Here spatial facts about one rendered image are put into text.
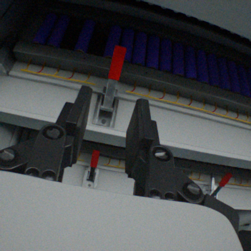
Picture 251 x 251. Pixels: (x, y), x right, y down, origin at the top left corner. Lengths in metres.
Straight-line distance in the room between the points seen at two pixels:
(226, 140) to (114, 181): 0.23
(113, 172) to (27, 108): 0.23
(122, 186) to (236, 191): 0.29
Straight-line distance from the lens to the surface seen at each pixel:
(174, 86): 0.27
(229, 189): 0.53
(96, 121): 0.23
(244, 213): 0.66
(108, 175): 0.41
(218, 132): 0.30
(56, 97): 0.26
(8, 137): 0.38
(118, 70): 0.21
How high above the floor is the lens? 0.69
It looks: 47 degrees down
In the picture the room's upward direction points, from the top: 20 degrees clockwise
